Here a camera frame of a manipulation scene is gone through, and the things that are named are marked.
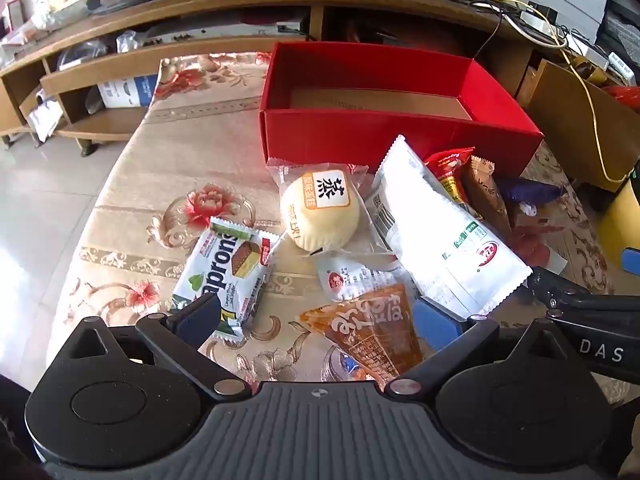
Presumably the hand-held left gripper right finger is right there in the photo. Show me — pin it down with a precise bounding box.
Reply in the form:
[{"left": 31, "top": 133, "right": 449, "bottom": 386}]
[{"left": 382, "top": 296, "right": 576, "bottom": 401}]

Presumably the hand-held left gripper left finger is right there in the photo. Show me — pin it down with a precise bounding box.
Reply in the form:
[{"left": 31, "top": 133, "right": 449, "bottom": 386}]
[{"left": 65, "top": 292, "right": 253, "bottom": 403}]

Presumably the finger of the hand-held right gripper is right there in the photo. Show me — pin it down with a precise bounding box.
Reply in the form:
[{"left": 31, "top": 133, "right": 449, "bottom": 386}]
[
  {"left": 529, "top": 268, "right": 592, "bottom": 312},
  {"left": 620, "top": 246, "right": 640, "bottom": 277}
]

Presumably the pink sausage packet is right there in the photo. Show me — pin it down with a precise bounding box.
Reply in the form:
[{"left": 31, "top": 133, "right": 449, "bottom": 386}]
[{"left": 510, "top": 220, "right": 568, "bottom": 276}]

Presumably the green white wafer packet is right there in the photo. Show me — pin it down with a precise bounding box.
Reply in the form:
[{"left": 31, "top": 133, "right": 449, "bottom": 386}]
[{"left": 171, "top": 216, "right": 282, "bottom": 343}]

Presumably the orange triangular snack packet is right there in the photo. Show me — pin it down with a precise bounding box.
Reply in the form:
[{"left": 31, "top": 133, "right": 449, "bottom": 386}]
[{"left": 299, "top": 284, "right": 425, "bottom": 383}]

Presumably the large white silver packet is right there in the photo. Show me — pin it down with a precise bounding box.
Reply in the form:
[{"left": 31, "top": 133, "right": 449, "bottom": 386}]
[{"left": 365, "top": 135, "right": 533, "bottom": 318}]

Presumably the blue snack packet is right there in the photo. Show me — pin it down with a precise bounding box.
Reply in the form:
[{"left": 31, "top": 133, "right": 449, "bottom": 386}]
[{"left": 495, "top": 177, "right": 568, "bottom": 216}]

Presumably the small white red-logo packet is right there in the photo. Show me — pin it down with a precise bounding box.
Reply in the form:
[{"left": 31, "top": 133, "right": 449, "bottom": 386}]
[{"left": 316, "top": 252, "right": 416, "bottom": 306}]

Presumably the brown snack packet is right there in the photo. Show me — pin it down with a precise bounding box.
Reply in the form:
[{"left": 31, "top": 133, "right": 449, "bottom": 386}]
[{"left": 460, "top": 156, "right": 513, "bottom": 241}]

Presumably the red yellow snack packet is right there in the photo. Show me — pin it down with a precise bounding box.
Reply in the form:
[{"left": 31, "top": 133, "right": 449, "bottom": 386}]
[{"left": 424, "top": 146, "right": 483, "bottom": 221}]

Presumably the round cake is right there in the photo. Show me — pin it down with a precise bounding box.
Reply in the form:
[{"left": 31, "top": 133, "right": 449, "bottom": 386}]
[{"left": 266, "top": 157, "right": 373, "bottom": 256}]

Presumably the red cardboard box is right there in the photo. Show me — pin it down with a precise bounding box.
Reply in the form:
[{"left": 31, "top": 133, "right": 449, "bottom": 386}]
[{"left": 259, "top": 41, "right": 545, "bottom": 178}]

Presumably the yellow trash bin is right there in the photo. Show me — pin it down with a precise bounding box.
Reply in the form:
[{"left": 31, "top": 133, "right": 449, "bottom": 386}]
[{"left": 597, "top": 157, "right": 640, "bottom": 296}]

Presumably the floral tablecloth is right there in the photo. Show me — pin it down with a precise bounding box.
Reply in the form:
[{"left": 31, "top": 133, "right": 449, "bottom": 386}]
[{"left": 47, "top": 51, "right": 640, "bottom": 401}]

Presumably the brown cardboard box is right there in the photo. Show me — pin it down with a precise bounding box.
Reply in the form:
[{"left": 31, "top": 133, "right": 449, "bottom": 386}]
[{"left": 520, "top": 58, "right": 640, "bottom": 193}]

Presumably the red plastic bag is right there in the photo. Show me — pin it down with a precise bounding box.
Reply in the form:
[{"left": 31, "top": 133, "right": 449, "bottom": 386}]
[{"left": 602, "top": 85, "right": 640, "bottom": 111}]

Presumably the gold shiny bag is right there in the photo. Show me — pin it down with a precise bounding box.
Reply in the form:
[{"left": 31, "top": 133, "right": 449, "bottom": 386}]
[{"left": 567, "top": 52, "right": 608, "bottom": 83}]

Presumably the white blue carton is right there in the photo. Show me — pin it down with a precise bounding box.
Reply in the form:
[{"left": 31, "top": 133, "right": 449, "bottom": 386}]
[{"left": 97, "top": 74, "right": 160, "bottom": 109}]

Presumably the black metal shelf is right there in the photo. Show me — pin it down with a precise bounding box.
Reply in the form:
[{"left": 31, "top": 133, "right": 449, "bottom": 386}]
[{"left": 597, "top": 0, "right": 640, "bottom": 61}]

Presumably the white paper bag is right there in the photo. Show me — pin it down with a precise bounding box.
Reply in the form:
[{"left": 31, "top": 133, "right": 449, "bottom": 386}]
[{"left": 27, "top": 96, "right": 65, "bottom": 143}]

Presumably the white modem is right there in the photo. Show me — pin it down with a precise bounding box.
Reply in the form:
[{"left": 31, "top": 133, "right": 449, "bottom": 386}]
[{"left": 517, "top": 7, "right": 568, "bottom": 46}]

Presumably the clear plastic bag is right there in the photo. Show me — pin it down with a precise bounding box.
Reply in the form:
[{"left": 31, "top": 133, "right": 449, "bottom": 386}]
[{"left": 57, "top": 40, "right": 108, "bottom": 72}]

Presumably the silver AV receiver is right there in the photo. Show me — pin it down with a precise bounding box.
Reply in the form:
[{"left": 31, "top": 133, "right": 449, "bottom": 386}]
[{"left": 145, "top": 17, "right": 306, "bottom": 43}]

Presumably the wooden TV stand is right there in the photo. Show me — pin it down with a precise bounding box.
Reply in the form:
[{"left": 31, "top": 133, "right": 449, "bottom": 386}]
[{"left": 0, "top": 0, "right": 601, "bottom": 156}]

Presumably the yellow cable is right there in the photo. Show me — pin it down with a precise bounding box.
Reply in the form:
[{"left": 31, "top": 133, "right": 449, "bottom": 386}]
[{"left": 420, "top": 0, "right": 636, "bottom": 183}]

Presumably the black cable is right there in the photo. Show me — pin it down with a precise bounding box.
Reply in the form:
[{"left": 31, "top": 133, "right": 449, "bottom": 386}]
[{"left": 471, "top": 10, "right": 506, "bottom": 60}]

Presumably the picture frame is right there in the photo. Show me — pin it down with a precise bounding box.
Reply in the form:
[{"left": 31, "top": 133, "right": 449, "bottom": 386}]
[{"left": 4, "top": 0, "right": 26, "bottom": 31}]

